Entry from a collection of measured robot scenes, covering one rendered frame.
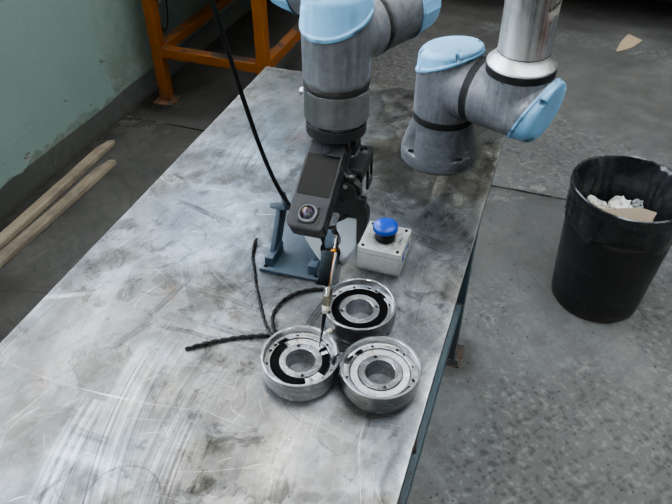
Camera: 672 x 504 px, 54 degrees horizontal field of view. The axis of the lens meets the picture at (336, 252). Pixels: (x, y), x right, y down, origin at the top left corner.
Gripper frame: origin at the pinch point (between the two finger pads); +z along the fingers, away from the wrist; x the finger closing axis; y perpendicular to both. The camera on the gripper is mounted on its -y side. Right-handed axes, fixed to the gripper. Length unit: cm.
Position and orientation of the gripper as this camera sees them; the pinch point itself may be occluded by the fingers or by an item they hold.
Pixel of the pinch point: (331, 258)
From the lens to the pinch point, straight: 88.1
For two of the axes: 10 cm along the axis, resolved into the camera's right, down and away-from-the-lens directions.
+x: -9.6, -1.9, 2.1
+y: 2.8, -6.3, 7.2
